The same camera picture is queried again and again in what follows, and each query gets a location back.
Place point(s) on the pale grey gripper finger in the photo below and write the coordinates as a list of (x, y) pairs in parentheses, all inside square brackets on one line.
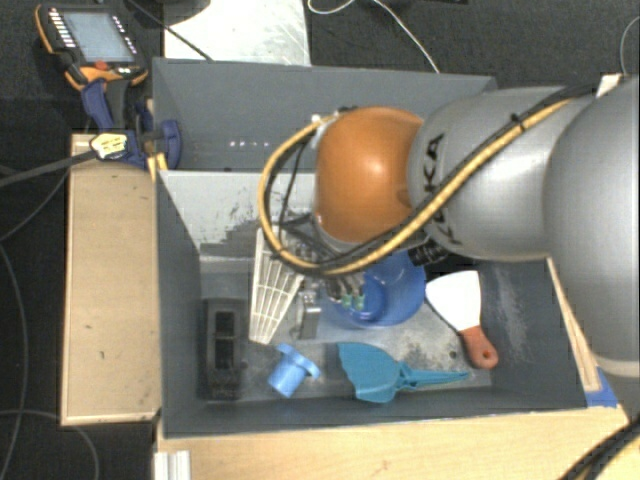
[(309, 297), (310, 324)]

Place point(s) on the white slatted plastic tray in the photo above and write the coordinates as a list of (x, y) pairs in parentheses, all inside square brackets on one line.
[(270, 298)]

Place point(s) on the light blue plastic spool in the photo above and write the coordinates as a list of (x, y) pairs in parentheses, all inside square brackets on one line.
[(290, 373)]

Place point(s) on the teal plastic scoop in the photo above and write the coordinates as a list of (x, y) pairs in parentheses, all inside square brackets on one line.
[(372, 373)]

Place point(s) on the blue plastic cup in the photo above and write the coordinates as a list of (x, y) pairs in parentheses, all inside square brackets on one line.
[(397, 298)]

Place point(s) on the black rectangular block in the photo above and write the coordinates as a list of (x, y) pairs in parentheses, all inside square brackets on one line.
[(223, 348)]

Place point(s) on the grey metal bin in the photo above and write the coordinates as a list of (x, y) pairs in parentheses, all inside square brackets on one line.
[(220, 118)]

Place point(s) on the pale wood board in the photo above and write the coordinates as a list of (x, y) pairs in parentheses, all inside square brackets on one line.
[(110, 288)]

